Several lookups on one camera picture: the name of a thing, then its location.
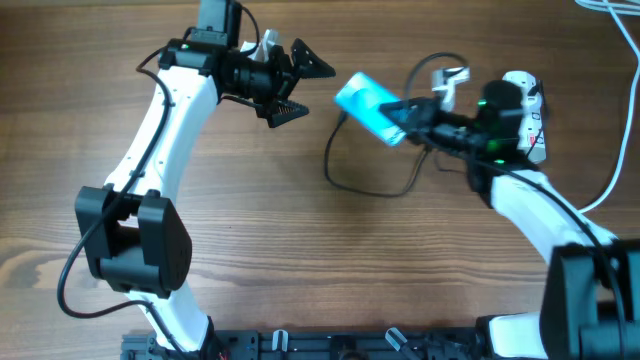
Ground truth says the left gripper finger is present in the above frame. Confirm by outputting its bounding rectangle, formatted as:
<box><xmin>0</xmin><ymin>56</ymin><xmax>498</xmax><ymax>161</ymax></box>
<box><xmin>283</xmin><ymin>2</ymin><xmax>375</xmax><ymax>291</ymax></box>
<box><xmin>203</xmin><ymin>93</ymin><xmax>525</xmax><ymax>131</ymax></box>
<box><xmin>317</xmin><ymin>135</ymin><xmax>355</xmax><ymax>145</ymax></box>
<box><xmin>291</xmin><ymin>38</ymin><xmax>336</xmax><ymax>79</ymax></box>
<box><xmin>265</xmin><ymin>100</ymin><xmax>309</xmax><ymax>128</ymax></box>

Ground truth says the blue screen smartphone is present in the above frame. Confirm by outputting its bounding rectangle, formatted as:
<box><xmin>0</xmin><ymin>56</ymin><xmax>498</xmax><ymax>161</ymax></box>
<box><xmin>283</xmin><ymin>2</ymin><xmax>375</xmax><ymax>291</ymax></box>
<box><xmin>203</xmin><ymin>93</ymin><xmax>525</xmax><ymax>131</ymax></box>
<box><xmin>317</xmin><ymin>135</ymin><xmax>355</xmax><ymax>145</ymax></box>
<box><xmin>334</xmin><ymin>72</ymin><xmax>406</xmax><ymax>147</ymax></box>

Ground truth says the black charger cable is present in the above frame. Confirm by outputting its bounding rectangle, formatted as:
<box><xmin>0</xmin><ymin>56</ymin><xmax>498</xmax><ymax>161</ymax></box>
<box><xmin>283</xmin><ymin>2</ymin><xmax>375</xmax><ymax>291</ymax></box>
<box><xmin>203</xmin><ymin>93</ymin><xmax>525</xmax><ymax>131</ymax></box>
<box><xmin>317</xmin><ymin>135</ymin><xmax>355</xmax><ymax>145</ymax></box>
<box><xmin>323</xmin><ymin>79</ymin><xmax>550</xmax><ymax>199</ymax></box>

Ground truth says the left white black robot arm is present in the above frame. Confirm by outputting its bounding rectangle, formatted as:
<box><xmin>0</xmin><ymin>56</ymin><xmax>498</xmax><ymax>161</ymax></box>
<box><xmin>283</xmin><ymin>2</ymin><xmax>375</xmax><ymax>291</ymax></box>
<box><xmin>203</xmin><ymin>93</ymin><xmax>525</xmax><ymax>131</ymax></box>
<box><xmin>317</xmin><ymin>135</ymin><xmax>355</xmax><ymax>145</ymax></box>
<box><xmin>73</xmin><ymin>0</ymin><xmax>335</xmax><ymax>359</ymax></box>

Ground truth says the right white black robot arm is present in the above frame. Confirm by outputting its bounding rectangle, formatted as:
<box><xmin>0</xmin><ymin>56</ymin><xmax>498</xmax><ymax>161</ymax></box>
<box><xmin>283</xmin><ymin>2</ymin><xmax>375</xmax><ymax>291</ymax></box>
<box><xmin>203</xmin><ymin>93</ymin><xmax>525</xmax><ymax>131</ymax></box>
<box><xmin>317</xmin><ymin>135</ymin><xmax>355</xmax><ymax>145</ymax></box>
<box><xmin>379</xmin><ymin>80</ymin><xmax>639</xmax><ymax>359</ymax></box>

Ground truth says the white power strip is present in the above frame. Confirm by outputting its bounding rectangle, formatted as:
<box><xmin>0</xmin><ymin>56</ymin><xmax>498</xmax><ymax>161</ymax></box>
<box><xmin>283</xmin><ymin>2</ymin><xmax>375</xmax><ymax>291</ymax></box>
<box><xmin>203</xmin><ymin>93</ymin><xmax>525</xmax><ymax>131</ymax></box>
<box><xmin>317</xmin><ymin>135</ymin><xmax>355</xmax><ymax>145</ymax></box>
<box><xmin>502</xmin><ymin>70</ymin><xmax>547</xmax><ymax>164</ymax></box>

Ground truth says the white power strip cord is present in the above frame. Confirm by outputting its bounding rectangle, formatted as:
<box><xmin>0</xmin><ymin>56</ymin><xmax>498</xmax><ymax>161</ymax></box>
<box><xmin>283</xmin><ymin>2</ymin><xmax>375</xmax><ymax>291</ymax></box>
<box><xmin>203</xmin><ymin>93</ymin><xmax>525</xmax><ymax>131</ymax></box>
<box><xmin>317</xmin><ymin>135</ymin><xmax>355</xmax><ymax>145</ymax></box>
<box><xmin>579</xmin><ymin>0</ymin><xmax>640</xmax><ymax>215</ymax></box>

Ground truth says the black mounting rail base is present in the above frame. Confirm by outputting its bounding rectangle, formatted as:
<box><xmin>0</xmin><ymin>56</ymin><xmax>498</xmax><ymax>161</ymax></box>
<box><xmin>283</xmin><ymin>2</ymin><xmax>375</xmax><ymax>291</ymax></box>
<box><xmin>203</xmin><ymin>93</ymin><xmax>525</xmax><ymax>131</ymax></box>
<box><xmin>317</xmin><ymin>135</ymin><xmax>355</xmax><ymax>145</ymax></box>
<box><xmin>121</xmin><ymin>327</ymin><xmax>484</xmax><ymax>360</ymax></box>

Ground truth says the white wall cable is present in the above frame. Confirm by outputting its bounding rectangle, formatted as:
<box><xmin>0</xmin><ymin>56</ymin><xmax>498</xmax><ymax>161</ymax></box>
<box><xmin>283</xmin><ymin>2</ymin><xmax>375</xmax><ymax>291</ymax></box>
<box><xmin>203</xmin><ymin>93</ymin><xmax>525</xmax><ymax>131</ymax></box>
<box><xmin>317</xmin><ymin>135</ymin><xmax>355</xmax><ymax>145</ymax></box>
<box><xmin>573</xmin><ymin>0</ymin><xmax>640</xmax><ymax>17</ymax></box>

